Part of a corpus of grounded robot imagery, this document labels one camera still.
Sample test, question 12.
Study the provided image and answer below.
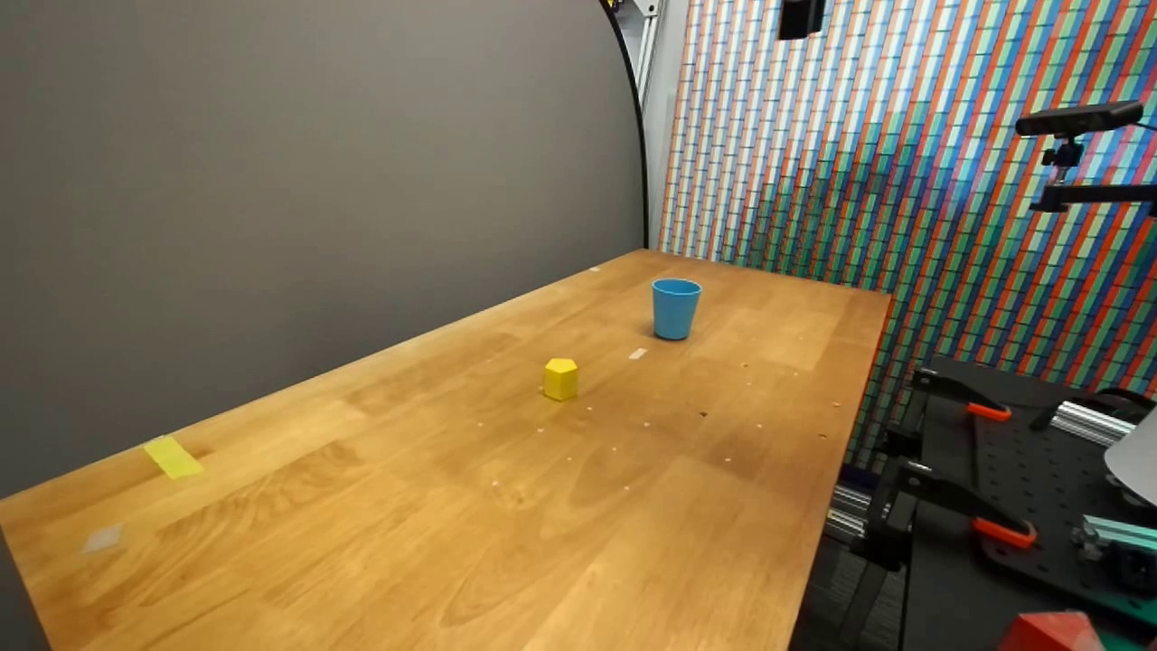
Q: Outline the black stereo camera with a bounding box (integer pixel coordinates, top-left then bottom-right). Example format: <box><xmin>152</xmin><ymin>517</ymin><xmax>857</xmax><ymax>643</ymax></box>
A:
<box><xmin>1012</xmin><ymin>97</ymin><xmax>1145</xmax><ymax>140</ymax></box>

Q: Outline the silver aluminium extrusion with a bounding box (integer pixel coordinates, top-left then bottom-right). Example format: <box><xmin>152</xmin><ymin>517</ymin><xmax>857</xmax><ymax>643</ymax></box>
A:
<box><xmin>1045</xmin><ymin>400</ymin><xmax>1142</xmax><ymax>453</ymax></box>

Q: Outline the yellow tape strip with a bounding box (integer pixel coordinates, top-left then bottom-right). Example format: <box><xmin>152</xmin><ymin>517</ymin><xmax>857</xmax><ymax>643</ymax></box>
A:
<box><xmin>141</xmin><ymin>433</ymin><xmax>205</xmax><ymax>483</ymax></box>

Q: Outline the yellow cube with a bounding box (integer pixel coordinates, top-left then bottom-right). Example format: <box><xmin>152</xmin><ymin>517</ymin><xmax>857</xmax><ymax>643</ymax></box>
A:
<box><xmin>537</xmin><ymin>354</ymin><xmax>583</xmax><ymax>407</ymax></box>

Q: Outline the black wall cable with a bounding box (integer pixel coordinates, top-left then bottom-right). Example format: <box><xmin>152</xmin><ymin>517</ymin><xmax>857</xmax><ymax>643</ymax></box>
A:
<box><xmin>596</xmin><ymin>0</ymin><xmax>654</xmax><ymax>253</ymax></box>

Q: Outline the white vertical frame post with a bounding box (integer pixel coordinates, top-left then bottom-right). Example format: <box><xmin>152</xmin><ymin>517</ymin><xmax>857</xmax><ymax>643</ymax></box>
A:
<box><xmin>638</xmin><ymin>0</ymin><xmax>694</xmax><ymax>257</ymax></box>

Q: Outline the short silver extrusion end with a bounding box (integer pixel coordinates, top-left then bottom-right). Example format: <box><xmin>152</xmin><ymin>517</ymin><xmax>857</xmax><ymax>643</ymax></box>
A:
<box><xmin>823</xmin><ymin>470</ymin><xmax>886</xmax><ymax>542</ymax></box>

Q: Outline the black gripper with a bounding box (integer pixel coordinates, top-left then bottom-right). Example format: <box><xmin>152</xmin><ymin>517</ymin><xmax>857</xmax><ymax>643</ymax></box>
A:
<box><xmin>773</xmin><ymin>0</ymin><xmax>833</xmax><ymax>45</ymax></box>

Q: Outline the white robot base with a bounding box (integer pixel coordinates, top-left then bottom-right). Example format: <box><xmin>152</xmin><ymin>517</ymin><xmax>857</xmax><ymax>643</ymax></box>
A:
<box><xmin>1102</xmin><ymin>407</ymin><xmax>1157</xmax><ymax>514</ymax></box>

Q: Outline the red block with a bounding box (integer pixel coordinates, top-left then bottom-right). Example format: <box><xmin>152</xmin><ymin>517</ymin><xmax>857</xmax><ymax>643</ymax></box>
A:
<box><xmin>995</xmin><ymin>607</ymin><xmax>1108</xmax><ymax>651</ymax></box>

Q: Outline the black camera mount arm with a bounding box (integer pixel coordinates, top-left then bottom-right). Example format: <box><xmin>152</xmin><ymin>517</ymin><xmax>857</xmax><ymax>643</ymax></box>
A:
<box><xmin>1025</xmin><ymin>133</ymin><xmax>1157</xmax><ymax>221</ymax></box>

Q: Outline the black perforated breadboard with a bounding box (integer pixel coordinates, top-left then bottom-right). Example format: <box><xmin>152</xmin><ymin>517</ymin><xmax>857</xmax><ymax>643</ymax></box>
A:
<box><xmin>910</xmin><ymin>360</ymin><xmax>1157</xmax><ymax>631</ymax></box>

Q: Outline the teal metal bar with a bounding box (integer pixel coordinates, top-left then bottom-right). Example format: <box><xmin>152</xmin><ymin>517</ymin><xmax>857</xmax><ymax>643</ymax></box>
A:
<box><xmin>1072</xmin><ymin>512</ymin><xmax>1157</xmax><ymax>561</ymax></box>

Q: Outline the black clamp orange handle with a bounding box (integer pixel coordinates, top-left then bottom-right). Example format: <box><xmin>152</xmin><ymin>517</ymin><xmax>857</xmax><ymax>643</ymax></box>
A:
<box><xmin>907</xmin><ymin>367</ymin><xmax>1017</xmax><ymax>432</ymax></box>
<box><xmin>892</xmin><ymin>460</ymin><xmax>1041</xmax><ymax>558</ymax></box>

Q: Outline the blue plastic cup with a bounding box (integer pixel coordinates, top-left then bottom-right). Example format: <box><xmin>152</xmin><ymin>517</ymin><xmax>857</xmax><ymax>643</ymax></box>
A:
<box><xmin>649</xmin><ymin>274</ymin><xmax>705</xmax><ymax>343</ymax></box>

